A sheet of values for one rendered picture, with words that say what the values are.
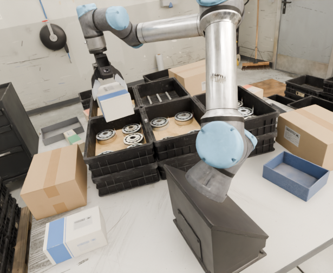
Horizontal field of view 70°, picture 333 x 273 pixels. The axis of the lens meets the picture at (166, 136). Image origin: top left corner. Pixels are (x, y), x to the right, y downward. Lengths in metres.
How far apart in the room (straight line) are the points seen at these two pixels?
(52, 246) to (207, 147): 0.64
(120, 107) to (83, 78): 3.44
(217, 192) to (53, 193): 0.69
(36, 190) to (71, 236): 0.27
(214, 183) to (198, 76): 1.23
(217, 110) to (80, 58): 3.83
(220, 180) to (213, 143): 0.19
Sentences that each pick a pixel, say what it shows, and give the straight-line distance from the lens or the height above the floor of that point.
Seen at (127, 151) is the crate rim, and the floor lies 0.92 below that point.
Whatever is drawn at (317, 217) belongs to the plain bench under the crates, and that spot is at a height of 0.70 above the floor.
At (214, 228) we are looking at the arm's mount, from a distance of 0.63.
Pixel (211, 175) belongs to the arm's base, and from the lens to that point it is 0.76.
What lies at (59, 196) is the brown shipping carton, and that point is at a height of 0.79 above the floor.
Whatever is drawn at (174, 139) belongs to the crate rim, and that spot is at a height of 0.92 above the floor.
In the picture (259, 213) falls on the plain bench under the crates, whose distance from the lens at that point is 1.02.
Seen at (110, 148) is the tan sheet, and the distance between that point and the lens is 1.25.
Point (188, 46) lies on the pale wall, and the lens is 4.89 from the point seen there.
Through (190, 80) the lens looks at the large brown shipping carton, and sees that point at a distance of 1.84.
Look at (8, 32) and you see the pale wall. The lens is 4.33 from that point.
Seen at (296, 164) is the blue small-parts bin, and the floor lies 0.73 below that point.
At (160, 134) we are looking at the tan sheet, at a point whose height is 0.83.
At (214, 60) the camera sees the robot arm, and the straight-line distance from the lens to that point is 0.68.
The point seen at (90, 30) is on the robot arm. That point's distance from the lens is 1.00.
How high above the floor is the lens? 1.48
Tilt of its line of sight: 32 degrees down
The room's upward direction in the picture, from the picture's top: 10 degrees counter-clockwise
